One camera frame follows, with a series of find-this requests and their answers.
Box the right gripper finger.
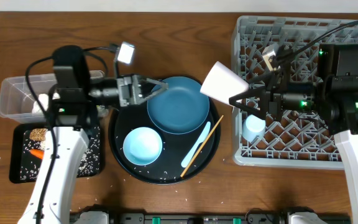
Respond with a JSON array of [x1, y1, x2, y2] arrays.
[[247, 71, 278, 85], [229, 86, 269, 119]]

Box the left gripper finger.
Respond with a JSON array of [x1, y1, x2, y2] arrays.
[[137, 85, 168, 105], [137, 75, 167, 87]]

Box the light blue cup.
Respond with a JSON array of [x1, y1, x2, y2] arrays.
[[242, 115, 266, 142]]

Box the pink cup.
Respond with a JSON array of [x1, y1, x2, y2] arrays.
[[200, 62, 249, 105]]

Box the light blue bowl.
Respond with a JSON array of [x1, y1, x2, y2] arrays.
[[122, 127, 163, 166]]

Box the white tissue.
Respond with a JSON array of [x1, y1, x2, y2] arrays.
[[32, 93, 49, 114]]

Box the brown walnut shell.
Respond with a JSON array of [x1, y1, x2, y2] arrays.
[[29, 128, 48, 141]]

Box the orange carrot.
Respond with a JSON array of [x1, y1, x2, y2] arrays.
[[29, 149, 44, 159]]

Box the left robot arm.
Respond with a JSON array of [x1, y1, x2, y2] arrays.
[[19, 45, 168, 223]]

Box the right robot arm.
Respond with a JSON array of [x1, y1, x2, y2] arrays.
[[229, 44, 358, 223]]

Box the grey dishwasher rack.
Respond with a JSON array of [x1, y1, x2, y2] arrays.
[[231, 16, 358, 170]]

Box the dark blue plate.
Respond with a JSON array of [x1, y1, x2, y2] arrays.
[[147, 77, 210, 134]]

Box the wooden chopstick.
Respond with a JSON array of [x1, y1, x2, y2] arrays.
[[180, 115, 224, 178]]

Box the white plastic knife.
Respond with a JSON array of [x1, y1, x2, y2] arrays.
[[181, 121, 211, 168]]

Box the clear plastic bin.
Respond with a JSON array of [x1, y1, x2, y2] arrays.
[[0, 70, 105, 124]]

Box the black rectangular tray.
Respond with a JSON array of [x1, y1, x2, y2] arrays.
[[8, 119, 102, 184]]

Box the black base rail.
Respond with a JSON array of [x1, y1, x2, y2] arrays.
[[70, 212, 352, 224]]

